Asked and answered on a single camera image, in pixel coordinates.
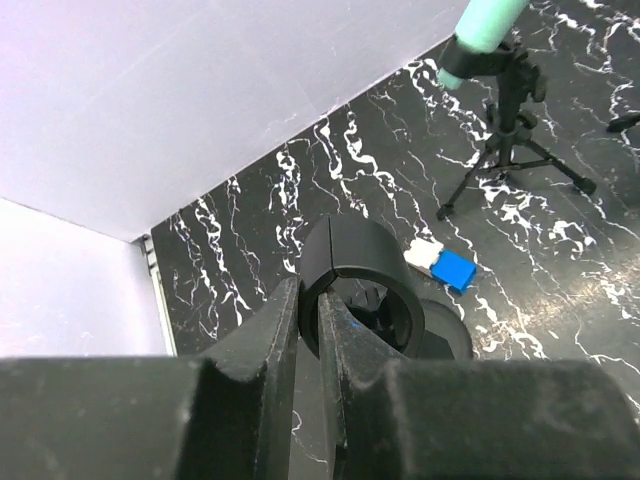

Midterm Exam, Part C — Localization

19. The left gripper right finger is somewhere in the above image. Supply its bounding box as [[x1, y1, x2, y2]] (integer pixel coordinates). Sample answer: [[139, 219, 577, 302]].
[[318, 291, 415, 479]]

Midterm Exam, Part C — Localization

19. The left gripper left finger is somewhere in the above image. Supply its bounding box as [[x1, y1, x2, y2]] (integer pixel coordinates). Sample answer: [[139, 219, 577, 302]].
[[199, 278, 298, 479]]

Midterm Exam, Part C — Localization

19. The round base microphone stand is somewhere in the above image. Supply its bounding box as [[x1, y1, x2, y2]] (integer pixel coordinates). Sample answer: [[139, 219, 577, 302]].
[[298, 215, 474, 360]]

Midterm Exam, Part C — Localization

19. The shock mount tripod stand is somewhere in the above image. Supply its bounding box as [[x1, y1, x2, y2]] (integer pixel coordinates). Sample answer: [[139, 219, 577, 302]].
[[606, 112, 640, 134]]

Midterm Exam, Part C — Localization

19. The teal microphone tripod stand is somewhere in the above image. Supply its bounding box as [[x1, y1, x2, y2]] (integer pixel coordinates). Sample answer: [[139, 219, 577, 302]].
[[436, 41, 596, 220]]

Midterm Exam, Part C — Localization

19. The teal microphone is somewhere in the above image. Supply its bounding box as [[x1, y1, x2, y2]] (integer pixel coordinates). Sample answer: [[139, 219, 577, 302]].
[[437, 0, 529, 89]]

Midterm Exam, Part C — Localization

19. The blue white small block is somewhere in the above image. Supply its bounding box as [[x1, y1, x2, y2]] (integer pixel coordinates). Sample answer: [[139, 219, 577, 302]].
[[404, 239, 477, 294]]

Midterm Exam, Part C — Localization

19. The black marble pattern mat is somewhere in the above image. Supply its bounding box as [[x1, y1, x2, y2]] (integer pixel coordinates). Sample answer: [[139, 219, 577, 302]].
[[149, 0, 640, 480]]

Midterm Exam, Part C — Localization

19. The aluminium frame rail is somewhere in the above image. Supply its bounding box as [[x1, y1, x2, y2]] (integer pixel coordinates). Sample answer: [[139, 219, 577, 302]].
[[139, 233, 178, 356]]

